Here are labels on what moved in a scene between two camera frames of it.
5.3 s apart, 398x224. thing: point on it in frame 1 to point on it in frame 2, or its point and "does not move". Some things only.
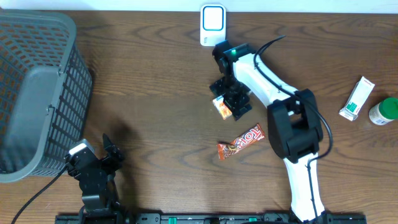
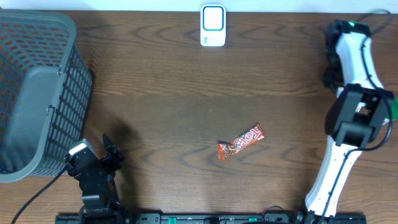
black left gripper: [112, 160] does not move
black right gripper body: [231, 88] to [332, 71]
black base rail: [189, 218] does not move
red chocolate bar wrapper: [255, 134] does not move
